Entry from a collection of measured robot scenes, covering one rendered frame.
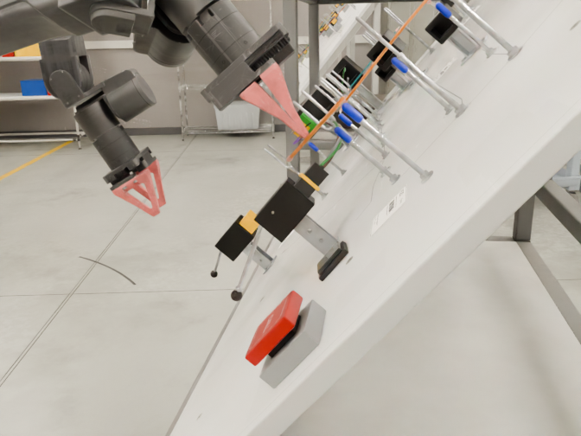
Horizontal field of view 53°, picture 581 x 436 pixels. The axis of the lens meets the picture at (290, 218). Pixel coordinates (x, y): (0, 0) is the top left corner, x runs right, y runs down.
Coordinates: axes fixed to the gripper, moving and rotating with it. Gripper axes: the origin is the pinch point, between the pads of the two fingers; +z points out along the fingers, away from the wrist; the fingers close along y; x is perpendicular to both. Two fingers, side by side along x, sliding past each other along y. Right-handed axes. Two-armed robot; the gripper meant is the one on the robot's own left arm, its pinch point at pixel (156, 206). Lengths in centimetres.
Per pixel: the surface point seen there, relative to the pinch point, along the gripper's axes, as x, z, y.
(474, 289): -41, 52, 16
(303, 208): -25.5, 3.1, -36.7
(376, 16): -91, 10, 290
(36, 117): 311, -88, 725
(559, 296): -55, 60, 11
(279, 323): -22, 4, -57
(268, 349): -20, 6, -57
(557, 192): -66, 43, 20
